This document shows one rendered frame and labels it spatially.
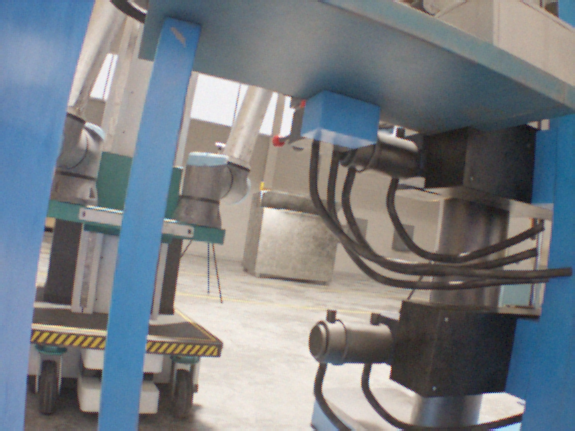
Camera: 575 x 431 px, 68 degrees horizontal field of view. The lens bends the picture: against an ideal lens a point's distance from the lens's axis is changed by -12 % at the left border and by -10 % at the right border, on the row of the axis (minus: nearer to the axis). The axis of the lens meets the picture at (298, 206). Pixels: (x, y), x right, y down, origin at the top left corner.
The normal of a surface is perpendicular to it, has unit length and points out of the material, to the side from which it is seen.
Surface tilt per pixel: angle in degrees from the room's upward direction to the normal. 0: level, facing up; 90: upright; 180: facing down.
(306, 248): 90
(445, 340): 90
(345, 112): 90
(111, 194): 90
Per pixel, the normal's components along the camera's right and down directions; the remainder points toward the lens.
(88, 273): 0.50, 0.00
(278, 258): 0.29, -0.04
